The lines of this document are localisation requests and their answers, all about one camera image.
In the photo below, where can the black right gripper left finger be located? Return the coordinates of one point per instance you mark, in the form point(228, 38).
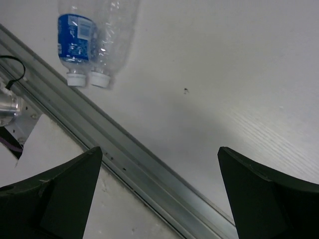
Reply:
point(54, 204)

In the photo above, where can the blue label bottle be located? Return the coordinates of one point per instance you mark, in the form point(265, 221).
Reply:
point(75, 26)

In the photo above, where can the aluminium table rail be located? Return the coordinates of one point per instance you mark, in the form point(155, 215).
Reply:
point(184, 209)

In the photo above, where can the clear unlabelled plastic bottle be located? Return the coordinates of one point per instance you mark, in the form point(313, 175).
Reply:
point(111, 42)

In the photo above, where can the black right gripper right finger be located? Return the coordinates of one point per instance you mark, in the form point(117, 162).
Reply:
point(266, 203)

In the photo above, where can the left arm metal base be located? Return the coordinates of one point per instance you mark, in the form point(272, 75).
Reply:
point(18, 115)

